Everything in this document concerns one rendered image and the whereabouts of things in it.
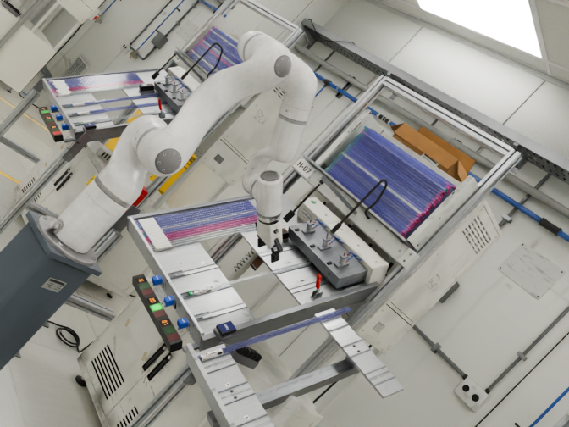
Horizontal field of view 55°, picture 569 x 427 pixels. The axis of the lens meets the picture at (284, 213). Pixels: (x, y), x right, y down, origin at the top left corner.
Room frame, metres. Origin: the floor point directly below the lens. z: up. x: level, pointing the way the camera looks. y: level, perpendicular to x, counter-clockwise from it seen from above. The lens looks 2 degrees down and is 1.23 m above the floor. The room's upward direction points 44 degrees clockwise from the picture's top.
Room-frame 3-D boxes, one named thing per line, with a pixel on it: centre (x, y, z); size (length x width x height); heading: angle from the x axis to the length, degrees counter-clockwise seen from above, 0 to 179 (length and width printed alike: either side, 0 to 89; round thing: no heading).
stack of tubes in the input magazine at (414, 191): (2.23, -0.22, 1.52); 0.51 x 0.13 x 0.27; 48
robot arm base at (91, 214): (1.50, 0.38, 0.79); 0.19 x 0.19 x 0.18
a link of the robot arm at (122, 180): (1.53, 0.40, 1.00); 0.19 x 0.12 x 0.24; 42
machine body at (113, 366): (2.36, -0.26, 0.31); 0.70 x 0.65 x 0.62; 48
